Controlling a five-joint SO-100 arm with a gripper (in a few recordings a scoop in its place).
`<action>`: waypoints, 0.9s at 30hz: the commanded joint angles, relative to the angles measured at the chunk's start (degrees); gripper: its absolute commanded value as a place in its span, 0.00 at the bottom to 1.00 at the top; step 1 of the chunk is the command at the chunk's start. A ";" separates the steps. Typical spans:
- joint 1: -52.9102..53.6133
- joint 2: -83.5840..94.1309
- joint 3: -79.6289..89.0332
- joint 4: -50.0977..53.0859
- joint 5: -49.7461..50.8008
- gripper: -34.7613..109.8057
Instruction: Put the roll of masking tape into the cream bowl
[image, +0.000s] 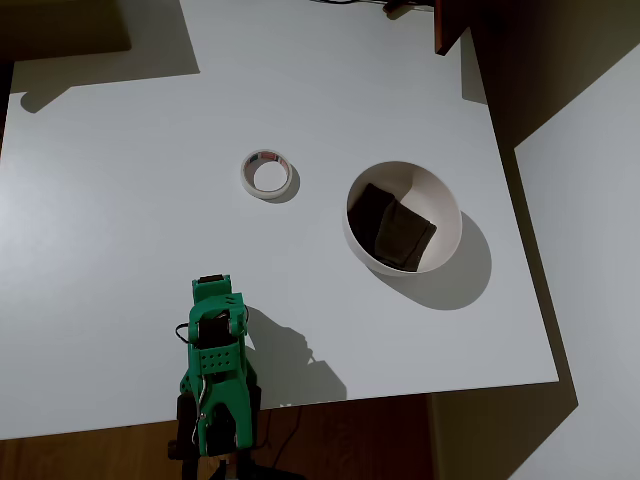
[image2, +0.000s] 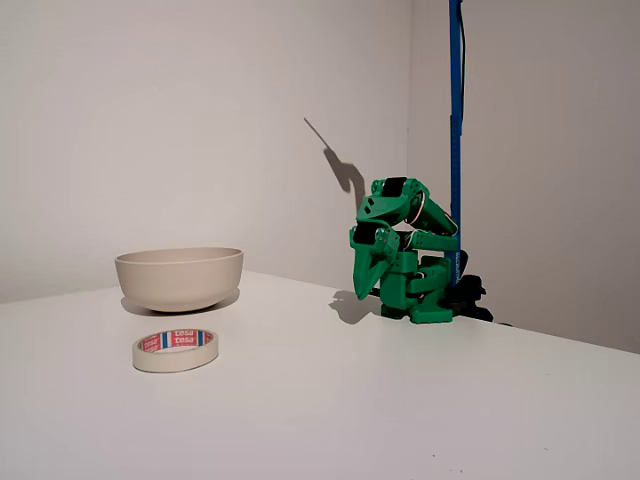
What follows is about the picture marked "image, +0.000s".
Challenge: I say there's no reddish brown wooden furniture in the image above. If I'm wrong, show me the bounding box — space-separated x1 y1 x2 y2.
433 0 476 56

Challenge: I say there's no white masking tape roll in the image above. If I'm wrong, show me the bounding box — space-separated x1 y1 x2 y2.
240 148 294 199

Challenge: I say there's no dark furniture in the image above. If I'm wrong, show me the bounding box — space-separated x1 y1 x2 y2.
0 0 132 64

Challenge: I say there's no dark folded cloth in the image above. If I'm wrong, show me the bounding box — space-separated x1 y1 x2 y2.
347 182 438 274

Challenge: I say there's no thin black cable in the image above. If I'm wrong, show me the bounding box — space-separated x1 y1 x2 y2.
257 404 304 454

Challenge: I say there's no white bowl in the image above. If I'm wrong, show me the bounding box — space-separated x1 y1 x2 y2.
341 160 463 276

